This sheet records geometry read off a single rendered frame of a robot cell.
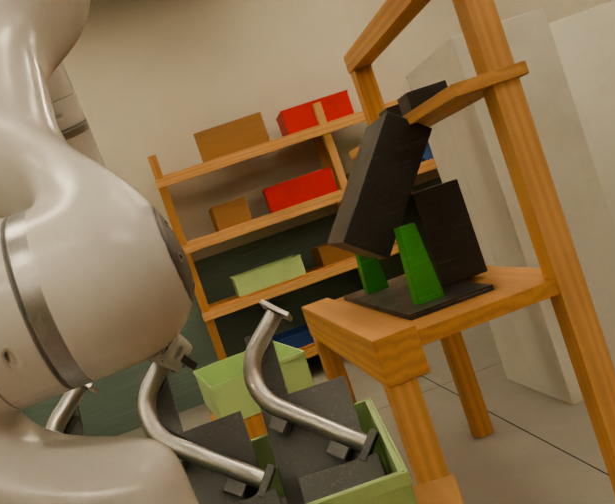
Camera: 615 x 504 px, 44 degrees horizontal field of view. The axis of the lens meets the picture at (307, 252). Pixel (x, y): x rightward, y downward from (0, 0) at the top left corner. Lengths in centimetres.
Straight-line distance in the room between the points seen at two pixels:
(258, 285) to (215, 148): 122
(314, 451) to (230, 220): 532
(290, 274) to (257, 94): 175
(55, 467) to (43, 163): 20
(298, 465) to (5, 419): 82
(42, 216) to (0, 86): 16
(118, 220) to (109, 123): 671
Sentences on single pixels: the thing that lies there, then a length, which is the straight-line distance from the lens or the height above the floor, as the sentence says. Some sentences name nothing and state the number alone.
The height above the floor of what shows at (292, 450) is 95.
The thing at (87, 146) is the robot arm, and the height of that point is 147.
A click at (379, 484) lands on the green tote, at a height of 96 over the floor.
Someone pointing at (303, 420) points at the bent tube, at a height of 100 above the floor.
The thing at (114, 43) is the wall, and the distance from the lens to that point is 733.
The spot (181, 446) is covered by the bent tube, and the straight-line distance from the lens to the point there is 125.
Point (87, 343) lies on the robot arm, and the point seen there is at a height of 128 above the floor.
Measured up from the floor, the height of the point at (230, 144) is 210.
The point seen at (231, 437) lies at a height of 101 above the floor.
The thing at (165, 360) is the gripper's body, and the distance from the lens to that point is 114.
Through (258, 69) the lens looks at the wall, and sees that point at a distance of 727.
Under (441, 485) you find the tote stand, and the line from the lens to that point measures 141.
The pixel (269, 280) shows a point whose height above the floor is 90.
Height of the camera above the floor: 131
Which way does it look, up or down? 3 degrees down
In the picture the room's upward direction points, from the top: 19 degrees counter-clockwise
